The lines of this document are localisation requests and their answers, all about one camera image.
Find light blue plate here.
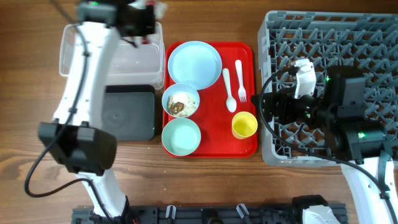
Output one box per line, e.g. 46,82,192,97
167,41,223,90

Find light blue food bowl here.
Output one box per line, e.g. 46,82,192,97
162,83,200,118

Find brown food scraps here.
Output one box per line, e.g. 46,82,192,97
168,96,185,115

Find mint green bowl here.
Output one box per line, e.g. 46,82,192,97
162,118,201,157

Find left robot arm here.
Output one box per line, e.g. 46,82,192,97
39,1,160,223

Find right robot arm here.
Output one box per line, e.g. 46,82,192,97
251,63,397,223

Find black waste tray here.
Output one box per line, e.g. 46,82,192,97
101,85,155,141

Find grey dishwasher rack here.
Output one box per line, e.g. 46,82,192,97
257,11,397,167

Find clear plastic bin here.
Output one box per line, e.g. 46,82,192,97
58,21,165,90

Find yellow plastic cup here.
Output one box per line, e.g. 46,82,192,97
232,111,258,139

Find white plastic fork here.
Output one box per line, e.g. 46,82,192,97
235,60,247,103

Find white plastic spoon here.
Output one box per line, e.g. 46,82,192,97
222,68,237,113

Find red serving tray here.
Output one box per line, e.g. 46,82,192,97
163,42,257,158

